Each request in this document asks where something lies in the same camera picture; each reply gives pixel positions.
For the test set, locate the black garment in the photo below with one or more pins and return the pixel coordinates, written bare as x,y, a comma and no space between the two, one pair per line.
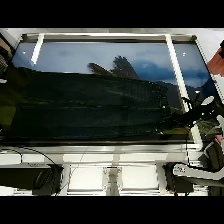
100,106

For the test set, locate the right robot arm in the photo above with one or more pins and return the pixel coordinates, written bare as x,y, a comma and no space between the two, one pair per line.
200,173

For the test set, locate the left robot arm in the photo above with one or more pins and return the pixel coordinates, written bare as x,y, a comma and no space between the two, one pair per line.
20,176

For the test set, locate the red garment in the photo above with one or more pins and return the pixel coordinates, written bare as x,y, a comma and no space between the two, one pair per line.
218,61

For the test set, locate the silver frame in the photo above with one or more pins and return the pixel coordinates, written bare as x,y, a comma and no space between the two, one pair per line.
113,156

